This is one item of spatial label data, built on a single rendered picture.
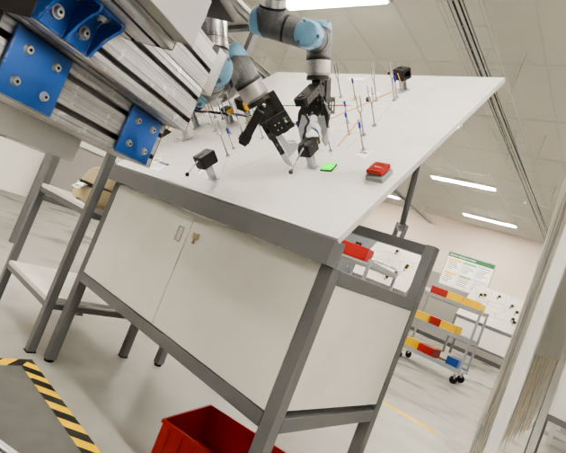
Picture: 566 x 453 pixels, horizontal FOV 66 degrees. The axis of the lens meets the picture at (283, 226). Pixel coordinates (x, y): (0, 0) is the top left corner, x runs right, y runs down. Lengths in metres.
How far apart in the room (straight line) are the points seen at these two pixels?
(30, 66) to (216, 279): 0.86
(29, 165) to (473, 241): 10.91
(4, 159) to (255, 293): 3.23
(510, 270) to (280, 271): 11.46
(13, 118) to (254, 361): 0.79
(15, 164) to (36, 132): 3.40
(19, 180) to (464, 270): 10.80
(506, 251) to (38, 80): 12.28
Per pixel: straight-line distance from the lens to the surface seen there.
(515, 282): 12.43
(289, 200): 1.26
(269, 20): 1.33
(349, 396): 1.44
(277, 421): 1.18
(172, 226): 1.58
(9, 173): 4.22
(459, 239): 12.91
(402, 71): 1.79
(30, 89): 0.68
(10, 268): 2.56
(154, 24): 0.63
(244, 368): 1.23
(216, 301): 1.33
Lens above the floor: 0.80
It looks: 3 degrees up
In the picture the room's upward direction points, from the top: 22 degrees clockwise
